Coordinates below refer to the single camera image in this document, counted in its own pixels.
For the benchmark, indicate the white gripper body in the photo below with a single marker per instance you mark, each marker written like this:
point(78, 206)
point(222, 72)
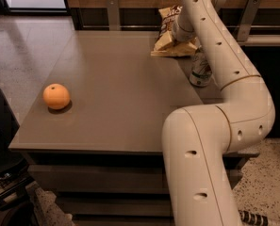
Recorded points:
point(179, 34)

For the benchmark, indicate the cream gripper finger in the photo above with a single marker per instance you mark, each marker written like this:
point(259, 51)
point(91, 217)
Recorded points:
point(165, 41)

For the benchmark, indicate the brown chip bag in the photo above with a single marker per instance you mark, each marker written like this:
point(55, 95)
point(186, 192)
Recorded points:
point(181, 49)

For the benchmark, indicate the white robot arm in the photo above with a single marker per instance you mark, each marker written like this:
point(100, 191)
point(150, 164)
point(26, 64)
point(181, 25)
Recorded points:
point(195, 138)

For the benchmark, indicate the grey drawer cabinet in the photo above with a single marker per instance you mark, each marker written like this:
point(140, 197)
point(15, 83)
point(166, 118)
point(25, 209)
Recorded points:
point(103, 151)

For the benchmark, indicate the orange fruit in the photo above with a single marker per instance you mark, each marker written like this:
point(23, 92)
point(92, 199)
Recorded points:
point(56, 96)

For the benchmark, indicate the black chair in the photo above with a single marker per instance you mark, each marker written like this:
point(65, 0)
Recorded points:
point(16, 209)

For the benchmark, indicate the right metal wall bracket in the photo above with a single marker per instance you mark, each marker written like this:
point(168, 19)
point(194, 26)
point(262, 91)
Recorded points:
point(242, 31)

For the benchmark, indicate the metal wall bracket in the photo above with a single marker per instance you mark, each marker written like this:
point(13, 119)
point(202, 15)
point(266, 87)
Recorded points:
point(113, 15)
point(242, 31)

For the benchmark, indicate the left metal wall bracket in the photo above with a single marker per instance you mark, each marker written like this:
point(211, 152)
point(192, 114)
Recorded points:
point(113, 15)

